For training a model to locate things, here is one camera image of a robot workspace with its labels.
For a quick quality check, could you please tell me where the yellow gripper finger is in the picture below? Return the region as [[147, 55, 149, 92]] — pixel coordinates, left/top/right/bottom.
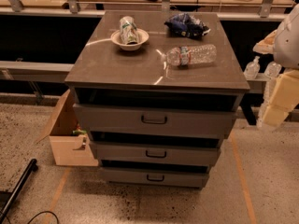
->
[[253, 30, 277, 54], [257, 69, 299, 129]]

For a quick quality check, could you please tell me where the bottom grey drawer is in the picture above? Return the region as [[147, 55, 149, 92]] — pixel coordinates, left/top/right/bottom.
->
[[100, 168, 209, 189]]

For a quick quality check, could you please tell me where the clear plastic water bottle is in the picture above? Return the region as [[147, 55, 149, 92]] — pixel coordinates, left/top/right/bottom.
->
[[162, 44, 217, 67]]

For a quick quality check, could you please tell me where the white paper bowl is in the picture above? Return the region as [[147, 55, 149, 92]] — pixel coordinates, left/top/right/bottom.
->
[[110, 29, 149, 51]]

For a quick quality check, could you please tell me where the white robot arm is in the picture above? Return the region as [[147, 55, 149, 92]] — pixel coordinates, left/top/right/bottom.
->
[[253, 4, 299, 130]]

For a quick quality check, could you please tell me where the wooden back desk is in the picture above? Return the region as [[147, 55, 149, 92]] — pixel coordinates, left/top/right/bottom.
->
[[79, 0, 263, 12]]

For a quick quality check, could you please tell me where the middle grey drawer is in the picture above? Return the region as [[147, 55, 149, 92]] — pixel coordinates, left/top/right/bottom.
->
[[90, 141, 220, 166]]

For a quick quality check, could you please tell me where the grey drawer cabinet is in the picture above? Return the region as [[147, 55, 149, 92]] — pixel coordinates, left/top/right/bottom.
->
[[65, 11, 249, 175]]

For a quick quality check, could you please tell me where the top grey drawer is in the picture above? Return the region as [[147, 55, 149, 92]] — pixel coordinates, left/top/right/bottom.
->
[[73, 104, 236, 138]]

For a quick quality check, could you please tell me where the open cardboard box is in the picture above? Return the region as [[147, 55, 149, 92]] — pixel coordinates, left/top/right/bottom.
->
[[36, 90, 98, 166]]

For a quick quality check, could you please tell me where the green item in box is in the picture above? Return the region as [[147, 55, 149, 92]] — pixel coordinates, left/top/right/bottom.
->
[[72, 124, 87, 136]]

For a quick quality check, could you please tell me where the clear bottle on shelf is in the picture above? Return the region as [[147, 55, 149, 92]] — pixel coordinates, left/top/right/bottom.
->
[[244, 56, 260, 80]]

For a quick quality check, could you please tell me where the black floor cable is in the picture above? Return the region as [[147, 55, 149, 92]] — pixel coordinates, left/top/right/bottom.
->
[[26, 210, 60, 224]]

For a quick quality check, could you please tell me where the black pole on floor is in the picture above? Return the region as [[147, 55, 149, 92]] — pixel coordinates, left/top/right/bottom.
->
[[0, 159, 38, 224]]

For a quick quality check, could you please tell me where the grey drawer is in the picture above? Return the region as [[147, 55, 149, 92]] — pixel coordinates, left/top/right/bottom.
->
[[73, 104, 236, 138], [100, 168, 209, 189], [90, 141, 220, 166]]

